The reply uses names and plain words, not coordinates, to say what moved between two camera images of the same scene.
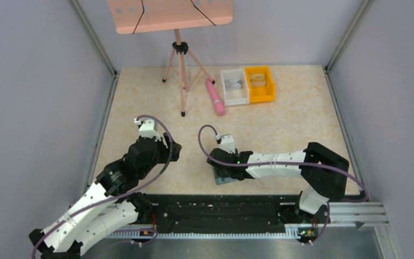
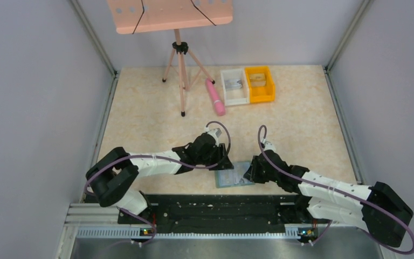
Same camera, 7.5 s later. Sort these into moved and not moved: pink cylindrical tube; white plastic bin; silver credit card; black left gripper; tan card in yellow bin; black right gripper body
Moved: black right gripper body; black left gripper
Not moved: silver credit card; white plastic bin; pink cylindrical tube; tan card in yellow bin
